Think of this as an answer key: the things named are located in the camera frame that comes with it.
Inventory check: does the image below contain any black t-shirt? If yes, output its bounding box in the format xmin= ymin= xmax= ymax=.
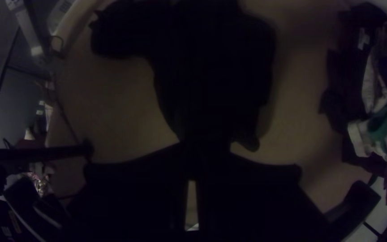
xmin=89 ymin=0 xmax=277 ymax=154

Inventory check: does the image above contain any heap of clothes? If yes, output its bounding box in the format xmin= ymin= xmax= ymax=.
xmin=319 ymin=2 xmax=387 ymax=206

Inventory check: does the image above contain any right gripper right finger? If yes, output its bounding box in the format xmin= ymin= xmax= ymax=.
xmin=196 ymin=147 xmax=342 ymax=242

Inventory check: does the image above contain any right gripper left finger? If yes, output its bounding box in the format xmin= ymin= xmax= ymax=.
xmin=62 ymin=143 xmax=196 ymax=242

